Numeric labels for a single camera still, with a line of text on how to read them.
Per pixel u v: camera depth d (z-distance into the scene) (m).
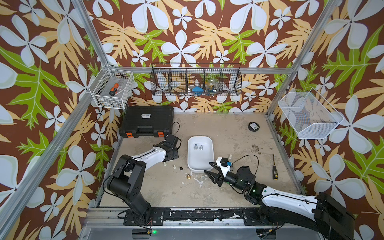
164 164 0.91
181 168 0.91
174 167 0.91
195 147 0.99
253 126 1.11
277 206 0.55
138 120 1.07
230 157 0.94
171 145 0.74
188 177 0.86
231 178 0.66
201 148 0.99
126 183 0.46
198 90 0.95
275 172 0.88
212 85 0.98
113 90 0.80
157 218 0.73
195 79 0.96
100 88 0.82
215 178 0.67
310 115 0.81
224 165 0.63
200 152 0.96
